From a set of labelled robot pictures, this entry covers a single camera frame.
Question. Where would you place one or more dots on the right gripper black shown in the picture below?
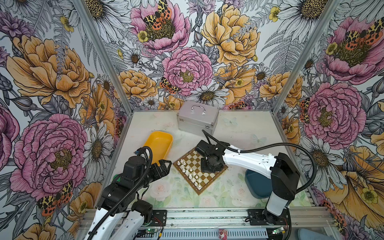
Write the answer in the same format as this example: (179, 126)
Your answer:
(204, 169)

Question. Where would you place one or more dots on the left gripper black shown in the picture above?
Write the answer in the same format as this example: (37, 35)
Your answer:
(157, 174)

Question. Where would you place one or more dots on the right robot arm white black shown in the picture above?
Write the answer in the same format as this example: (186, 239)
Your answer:
(279, 169)

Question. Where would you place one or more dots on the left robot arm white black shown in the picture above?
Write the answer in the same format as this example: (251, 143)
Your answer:
(120, 212)

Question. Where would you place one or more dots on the wooden chess board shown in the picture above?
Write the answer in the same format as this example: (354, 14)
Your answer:
(189, 166)

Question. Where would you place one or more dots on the yellow plastic tray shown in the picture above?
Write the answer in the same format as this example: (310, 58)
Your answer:
(160, 144)

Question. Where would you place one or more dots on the silver aluminium case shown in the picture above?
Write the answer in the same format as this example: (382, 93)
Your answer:
(195, 117)

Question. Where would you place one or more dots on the teal plastic tray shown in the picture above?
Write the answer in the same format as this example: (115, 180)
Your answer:
(259, 186)

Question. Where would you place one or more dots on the small red white object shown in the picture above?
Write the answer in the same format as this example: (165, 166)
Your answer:
(223, 234)

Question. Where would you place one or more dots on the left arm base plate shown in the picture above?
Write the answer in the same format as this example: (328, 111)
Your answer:
(159, 218)

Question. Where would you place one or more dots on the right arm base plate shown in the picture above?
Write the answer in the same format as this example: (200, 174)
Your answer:
(261, 217)

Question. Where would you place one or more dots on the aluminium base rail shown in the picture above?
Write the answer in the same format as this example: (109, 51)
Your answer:
(220, 218)

